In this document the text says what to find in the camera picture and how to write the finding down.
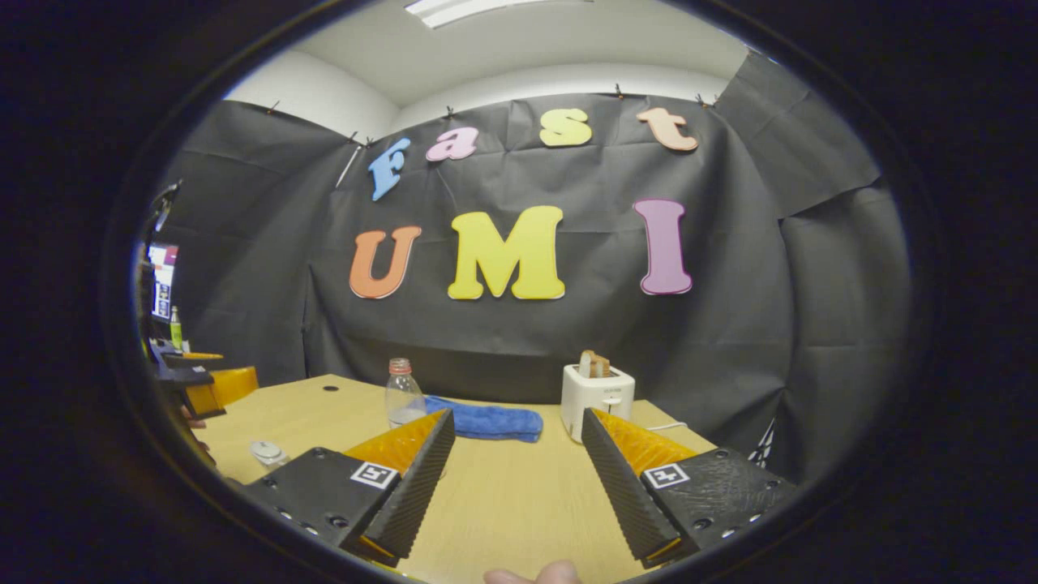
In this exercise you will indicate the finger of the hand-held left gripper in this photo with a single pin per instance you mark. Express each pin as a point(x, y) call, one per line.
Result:
point(182, 357)
point(223, 388)

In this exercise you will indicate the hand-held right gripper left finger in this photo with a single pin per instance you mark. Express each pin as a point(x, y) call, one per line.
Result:
point(413, 495)

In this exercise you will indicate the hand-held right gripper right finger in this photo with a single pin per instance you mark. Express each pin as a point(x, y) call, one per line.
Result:
point(624, 495)

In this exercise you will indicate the clear plastic water bottle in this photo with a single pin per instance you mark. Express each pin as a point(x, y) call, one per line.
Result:
point(403, 397)

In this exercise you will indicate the green drink bottle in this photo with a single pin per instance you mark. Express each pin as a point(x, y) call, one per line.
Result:
point(175, 328)

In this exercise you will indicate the computer monitor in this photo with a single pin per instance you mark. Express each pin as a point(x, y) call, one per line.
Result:
point(162, 280)

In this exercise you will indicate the white toaster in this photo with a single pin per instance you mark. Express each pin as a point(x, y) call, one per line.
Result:
point(596, 399)

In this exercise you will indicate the blue towel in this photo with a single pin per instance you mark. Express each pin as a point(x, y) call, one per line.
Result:
point(495, 422)

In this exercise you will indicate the toast slice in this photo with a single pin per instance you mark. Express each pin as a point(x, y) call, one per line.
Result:
point(594, 363)

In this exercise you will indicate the black backdrop cloth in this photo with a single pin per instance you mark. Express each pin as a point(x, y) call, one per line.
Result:
point(568, 341)

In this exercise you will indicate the ceiling light panel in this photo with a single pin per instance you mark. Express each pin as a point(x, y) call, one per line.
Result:
point(462, 10)

